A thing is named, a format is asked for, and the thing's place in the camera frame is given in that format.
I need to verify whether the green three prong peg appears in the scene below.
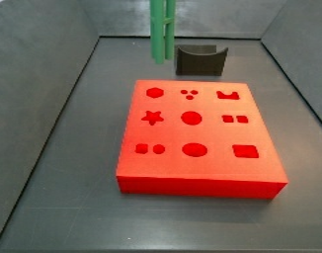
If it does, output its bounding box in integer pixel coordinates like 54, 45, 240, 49
149, 0, 175, 64

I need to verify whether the red shape sorting block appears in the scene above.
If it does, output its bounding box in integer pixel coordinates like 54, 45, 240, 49
116, 80, 287, 199

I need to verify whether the black curved cradle block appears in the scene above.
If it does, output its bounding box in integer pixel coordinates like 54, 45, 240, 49
175, 44, 228, 76

